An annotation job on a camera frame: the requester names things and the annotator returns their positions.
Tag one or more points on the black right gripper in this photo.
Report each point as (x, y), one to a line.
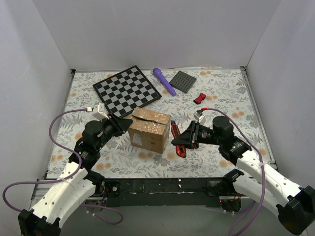
(193, 135)

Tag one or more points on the dark grey studded plate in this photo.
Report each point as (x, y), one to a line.
(183, 81)

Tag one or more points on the red black knife cap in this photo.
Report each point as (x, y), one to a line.
(199, 99)

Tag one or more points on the brown taped cardboard box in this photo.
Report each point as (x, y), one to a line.
(149, 129)

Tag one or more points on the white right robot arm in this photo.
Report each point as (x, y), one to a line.
(293, 204)

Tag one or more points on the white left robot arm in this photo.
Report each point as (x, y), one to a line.
(77, 181)

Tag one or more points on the black white checkerboard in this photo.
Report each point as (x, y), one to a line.
(126, 90)

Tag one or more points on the purple cylindrical handle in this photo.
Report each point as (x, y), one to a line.
(158, 73)

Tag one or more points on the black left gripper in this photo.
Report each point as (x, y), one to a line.
(114, 124)

